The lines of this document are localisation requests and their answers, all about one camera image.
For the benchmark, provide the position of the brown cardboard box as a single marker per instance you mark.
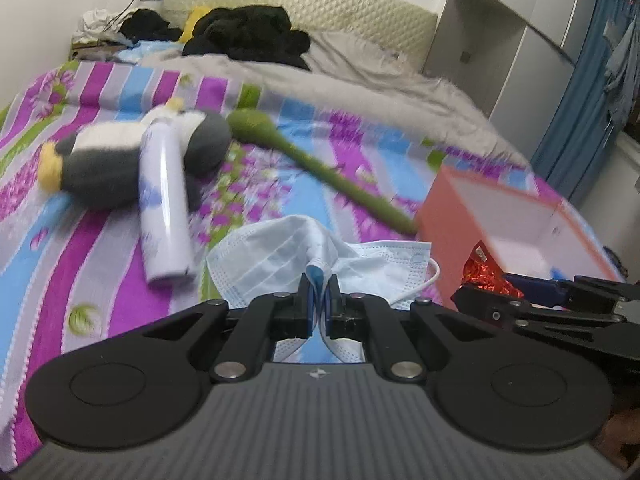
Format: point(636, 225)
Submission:
point(90, 52)

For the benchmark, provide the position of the light blue face mask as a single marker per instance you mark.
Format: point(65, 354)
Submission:
point(280, 255)

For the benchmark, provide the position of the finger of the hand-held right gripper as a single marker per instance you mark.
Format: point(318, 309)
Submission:
point(492, 310)
point(545, 292)

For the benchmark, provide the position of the red shiny wrapper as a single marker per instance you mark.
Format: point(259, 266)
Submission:
point(487, 275)

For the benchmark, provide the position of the white grey wardrobe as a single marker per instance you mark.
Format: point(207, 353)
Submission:
point(500, 60)

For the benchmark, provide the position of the person's right hand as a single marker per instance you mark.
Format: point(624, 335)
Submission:
point(622, 432)

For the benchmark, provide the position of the orange cardboard box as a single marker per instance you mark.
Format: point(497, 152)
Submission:
point(440, 230)

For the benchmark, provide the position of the black clothing pile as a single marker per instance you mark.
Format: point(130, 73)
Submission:
point(250, 35)

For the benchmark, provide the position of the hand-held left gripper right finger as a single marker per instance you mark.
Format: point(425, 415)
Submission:
point(331, 310)

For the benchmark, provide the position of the grey duvet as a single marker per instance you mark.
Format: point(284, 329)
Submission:
point(375, 85)

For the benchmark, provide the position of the small black cloth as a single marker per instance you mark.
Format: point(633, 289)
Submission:
point(147, 25)

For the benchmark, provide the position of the hanging denim garment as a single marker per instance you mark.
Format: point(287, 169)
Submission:
point(622, 70)

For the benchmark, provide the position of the cream quilted headboard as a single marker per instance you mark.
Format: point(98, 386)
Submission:
point(350, 5)

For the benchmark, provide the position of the yellow plush pillow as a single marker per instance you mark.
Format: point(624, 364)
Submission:
point(192, 22)

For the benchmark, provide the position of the blue curtain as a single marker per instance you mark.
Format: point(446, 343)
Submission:
point(570, 135)

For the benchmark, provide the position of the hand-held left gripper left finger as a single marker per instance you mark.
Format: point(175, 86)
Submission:
point(311, 310)

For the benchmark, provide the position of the white spray can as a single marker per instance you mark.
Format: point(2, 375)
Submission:
point(165, 220)

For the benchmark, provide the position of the striped floral bed sheet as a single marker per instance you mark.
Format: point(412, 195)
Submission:
point(90, 270)

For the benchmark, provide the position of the crumpled white cloth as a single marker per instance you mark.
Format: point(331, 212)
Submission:
point(95, 20)

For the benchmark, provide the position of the long green plush toy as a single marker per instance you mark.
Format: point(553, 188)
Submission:
point(250, 125)

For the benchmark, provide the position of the grey white penguin plush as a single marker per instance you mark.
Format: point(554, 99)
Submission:
point(100, 160)

